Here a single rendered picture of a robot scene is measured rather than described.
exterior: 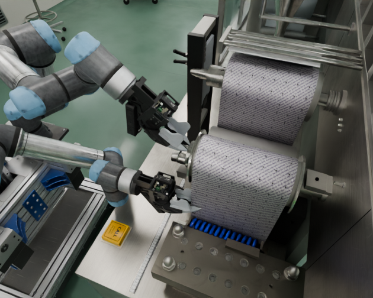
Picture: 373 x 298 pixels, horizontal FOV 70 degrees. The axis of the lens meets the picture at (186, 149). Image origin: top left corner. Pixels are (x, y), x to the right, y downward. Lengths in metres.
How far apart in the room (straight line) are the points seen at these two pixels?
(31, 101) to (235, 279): 0.67
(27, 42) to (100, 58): 0.46
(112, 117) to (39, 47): 1.80
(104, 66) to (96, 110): 2.29
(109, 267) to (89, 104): 2.25
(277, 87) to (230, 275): 0.52
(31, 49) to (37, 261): 1.24
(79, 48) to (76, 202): 1.46
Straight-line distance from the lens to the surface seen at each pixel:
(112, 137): 2.59
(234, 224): 0.83
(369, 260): 0.47
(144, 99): 0.63
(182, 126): 0.69
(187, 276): 0.80
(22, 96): 0.70
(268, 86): 0.76
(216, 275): 0.81
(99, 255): 1.00
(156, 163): 1.15
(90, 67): 0.64
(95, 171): 0.87
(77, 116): 2.92
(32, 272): 1.87
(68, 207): 1.98
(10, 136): 0.93
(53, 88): 0.71
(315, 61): 0.77
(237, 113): 0.81
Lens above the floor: 1.80
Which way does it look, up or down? 49 degrees down
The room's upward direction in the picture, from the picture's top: straight up
